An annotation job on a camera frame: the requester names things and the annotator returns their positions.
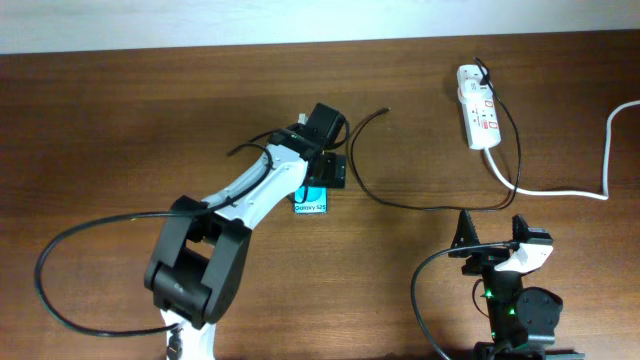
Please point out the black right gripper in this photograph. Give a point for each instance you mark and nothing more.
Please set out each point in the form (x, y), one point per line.
(493, 255)

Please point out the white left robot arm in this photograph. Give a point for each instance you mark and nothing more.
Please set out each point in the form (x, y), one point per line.
(197, 264)

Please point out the white power strip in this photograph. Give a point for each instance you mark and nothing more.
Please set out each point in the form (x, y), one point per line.
(480, 119)

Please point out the white charger plug adapter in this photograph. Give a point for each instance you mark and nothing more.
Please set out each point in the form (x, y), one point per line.
(471, 90)

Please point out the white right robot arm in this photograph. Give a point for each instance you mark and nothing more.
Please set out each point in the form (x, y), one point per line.
(522, 319)

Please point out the smartphone with cyan screen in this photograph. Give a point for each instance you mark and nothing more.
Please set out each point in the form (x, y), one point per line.
(310, 200)

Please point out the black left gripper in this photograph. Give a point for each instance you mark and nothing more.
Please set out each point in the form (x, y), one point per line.
(335, 172)

